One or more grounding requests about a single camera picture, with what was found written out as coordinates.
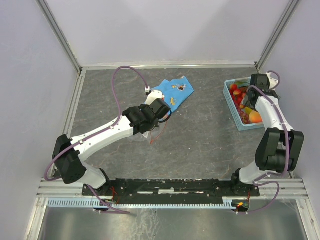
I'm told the orange peach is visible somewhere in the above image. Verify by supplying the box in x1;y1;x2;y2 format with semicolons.
248;110;263;124

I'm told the clear zip bag orange zipper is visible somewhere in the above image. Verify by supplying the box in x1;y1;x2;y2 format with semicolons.
129;121;168;144

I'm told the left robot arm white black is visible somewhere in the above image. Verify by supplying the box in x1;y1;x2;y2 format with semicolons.
52;98;172;195

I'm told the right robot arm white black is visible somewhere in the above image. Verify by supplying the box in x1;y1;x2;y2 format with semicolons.
229;72;305;196

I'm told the yellow banana toy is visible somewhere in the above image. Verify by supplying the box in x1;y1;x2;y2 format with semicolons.
244;107;254;116

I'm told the red berry cluster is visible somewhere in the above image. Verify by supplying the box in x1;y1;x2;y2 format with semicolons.
229;83;248;109

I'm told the green grapes bunch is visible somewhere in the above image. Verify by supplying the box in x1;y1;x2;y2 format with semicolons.
237;108;251;125

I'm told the blue plastic basket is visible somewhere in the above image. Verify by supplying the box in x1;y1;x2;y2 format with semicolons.
223;77;264;131

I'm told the blue cartoon print cloth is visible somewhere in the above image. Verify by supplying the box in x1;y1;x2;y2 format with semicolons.
152;76;194;113

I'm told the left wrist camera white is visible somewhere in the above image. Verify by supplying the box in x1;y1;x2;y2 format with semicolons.
145;86;164;105

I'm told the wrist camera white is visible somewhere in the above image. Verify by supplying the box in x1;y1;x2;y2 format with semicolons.
145;86;164;105
266;70;281;90

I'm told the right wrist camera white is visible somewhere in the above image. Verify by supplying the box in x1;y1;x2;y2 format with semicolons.
266;70;281;90

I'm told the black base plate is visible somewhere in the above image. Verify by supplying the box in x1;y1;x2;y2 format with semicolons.
96;178;260;204

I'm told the aluminium frame rail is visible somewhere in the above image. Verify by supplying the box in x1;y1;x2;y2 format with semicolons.
81;60;256;71

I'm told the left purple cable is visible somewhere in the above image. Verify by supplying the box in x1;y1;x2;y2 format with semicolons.
43;65;151;181

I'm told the light blue cable duct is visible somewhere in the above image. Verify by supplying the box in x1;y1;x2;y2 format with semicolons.
47;198;236;210

